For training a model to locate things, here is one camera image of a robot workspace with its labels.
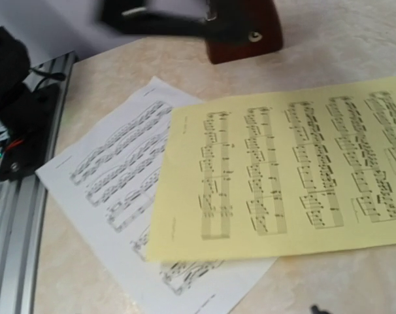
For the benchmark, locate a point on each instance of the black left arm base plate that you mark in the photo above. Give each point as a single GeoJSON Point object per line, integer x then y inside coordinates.
{"type": "Point", "coordinates": [27, 116]}

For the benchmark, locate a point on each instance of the brown wooden metronome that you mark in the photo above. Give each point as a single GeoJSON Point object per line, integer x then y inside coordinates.
{"type": "Point", "coordinates": [262, 35]}

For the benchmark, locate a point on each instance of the aluminium front rail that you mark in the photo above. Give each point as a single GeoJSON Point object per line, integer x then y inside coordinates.
{"type": "Point", "coordinates": [22, 207]}

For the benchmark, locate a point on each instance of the white sheet music page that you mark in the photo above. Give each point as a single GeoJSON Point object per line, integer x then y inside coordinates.
{"type": "Point", "coordinates": [106, 183]}

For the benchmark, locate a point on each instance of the yellow sheet music page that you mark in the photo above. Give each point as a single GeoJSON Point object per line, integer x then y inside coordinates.
{"type": "Point", "coordinates": [278, 174]}

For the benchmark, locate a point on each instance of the white perforated music stand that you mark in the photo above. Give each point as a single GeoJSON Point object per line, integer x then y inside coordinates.
{"type": "Point", "coordinates": [316, 310]}

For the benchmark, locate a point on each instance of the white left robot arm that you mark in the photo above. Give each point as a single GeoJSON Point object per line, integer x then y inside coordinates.
{"type": "Point", "coordinates": [15, 62]}

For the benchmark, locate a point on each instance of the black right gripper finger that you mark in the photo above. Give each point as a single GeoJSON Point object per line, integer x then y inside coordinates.
{"type": "Point", "coordinates": [221, 23]}

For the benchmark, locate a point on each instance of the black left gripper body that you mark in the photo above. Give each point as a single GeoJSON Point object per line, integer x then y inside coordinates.
{"type": "Point", "coordinates": [126, 17]}

